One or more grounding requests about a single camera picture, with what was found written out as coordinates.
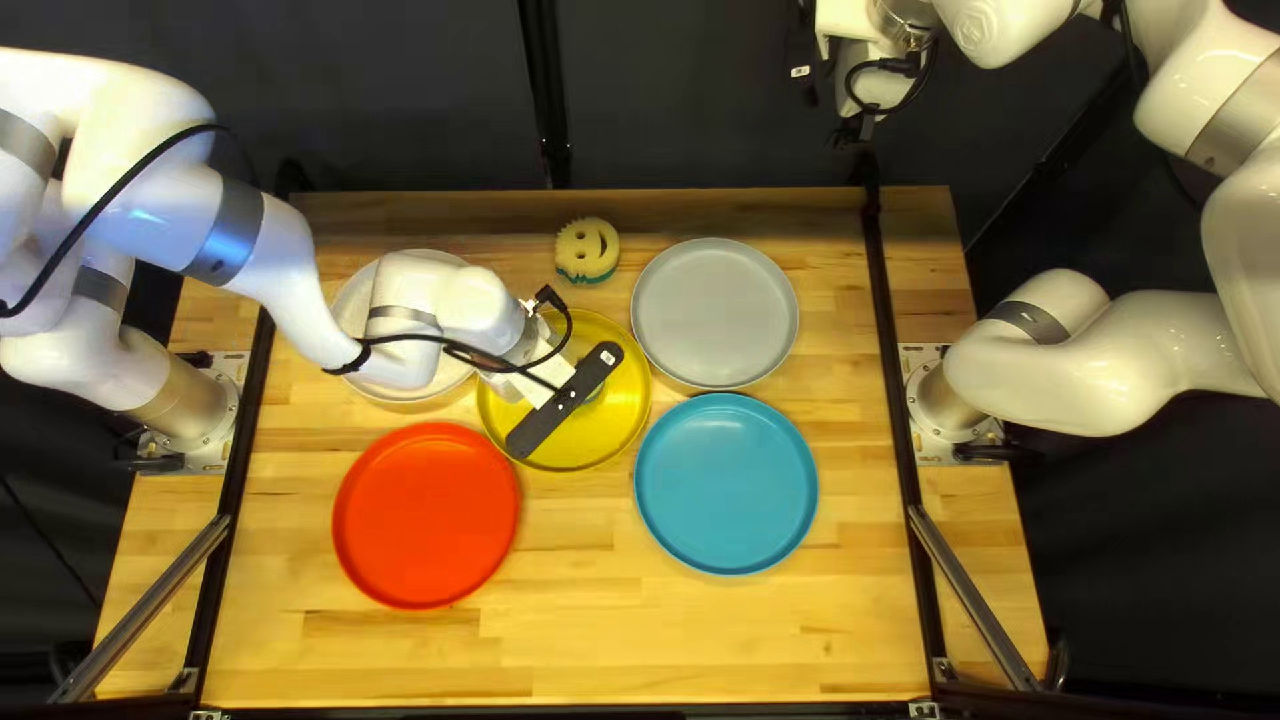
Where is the grey round plate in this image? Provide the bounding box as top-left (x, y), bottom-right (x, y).
top-left (330, 248), bottom-right (481, 404)
top-left (630, 237), bottom-right (801, 391)

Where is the black power cable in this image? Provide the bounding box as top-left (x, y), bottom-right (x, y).
top-left (115, 440), bottom-right (191, 474)
top-left (955, 443), bottom-right (1046, 466)

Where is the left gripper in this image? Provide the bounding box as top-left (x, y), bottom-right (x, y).
top-left (495, 333), bottom-right (579, 411)

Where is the orange round plate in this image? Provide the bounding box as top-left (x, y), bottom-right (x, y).
top-left (332, 421), bottom-right (522, 611)

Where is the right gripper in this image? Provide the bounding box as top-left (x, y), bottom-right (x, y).
top-left (815, 0), bottom-right (936, 116)

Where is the black frame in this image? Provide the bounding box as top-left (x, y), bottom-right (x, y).
top-left (45, 0), bottom-right (1071, 720)

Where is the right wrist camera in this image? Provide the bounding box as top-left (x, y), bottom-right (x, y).
top-left (785, 0), bottom-right (818, 106)

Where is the yellow round plate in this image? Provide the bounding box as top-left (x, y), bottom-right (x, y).
top-left (476, 307), bottom-right (654, 473)

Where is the teal round plate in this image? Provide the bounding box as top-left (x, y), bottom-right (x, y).
top-left (633, 392), bottom-right (820, 577)

